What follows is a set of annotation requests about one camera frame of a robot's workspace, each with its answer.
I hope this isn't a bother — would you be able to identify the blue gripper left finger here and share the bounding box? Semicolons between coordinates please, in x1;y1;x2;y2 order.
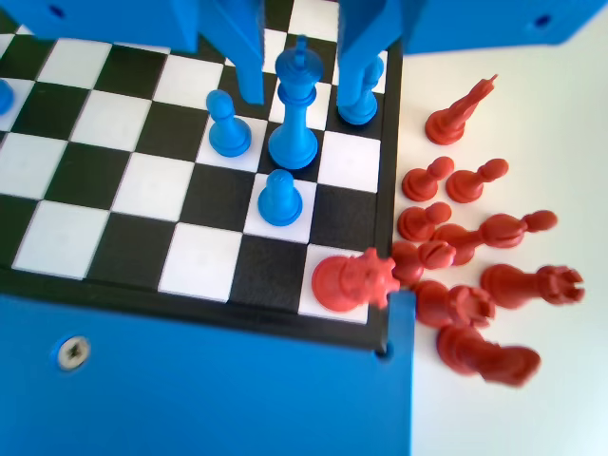
9;0;265;105

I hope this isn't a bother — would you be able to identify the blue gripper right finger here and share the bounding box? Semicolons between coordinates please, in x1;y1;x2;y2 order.
336;0;608;109

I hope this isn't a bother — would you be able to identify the tall blue king piece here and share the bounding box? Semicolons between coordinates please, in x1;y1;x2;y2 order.
267;34;325;171

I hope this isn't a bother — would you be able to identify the blue chess pawn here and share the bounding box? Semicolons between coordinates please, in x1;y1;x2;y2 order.
205;88;253;159
0;79;16;118
256;168;304;227
337;55;386;126

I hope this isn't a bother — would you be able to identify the red bishop off board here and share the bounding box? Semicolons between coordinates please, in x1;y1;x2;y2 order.
424;73;500;147

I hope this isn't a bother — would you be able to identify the red chess pawn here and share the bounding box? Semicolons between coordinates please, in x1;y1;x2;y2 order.
522;209;560;235
401;155;456;203
396;201;453;243
445;158;510;204

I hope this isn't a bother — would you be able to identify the red chess bishop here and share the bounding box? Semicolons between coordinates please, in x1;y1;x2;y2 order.
391;239;457;286
429;213;528;267

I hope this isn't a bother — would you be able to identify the red queen piece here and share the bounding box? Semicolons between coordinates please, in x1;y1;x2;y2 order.
311;247;401;314

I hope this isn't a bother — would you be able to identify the red chess rook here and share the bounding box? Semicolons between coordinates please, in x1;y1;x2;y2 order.
479;263;586;311
410;279;497;330

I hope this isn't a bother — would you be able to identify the red chess knight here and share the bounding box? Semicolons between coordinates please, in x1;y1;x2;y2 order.
436;323;542;389

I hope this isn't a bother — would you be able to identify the black and white chessboard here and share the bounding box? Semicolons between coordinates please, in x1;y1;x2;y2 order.
0;0;405;352

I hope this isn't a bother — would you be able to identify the silver screw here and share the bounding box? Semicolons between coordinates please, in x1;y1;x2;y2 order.
56;335;91;371

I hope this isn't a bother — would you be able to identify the blue board holder plate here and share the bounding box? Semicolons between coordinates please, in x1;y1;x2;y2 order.
0;289;414;456

